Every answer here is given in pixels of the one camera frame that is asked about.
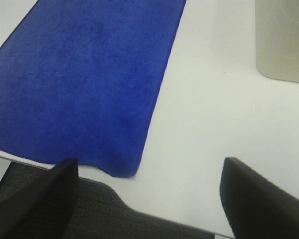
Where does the beige plastic bin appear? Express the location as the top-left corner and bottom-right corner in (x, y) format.
(255, 0), (299, 83)

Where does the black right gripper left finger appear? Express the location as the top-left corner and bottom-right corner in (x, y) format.
(0, 158), (79, 239)

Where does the blue microfibre towel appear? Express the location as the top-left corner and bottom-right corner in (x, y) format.
(0, 0), (185, 178)

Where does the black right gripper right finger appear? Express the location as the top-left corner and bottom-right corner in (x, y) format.
(220, 157), (299, 239)

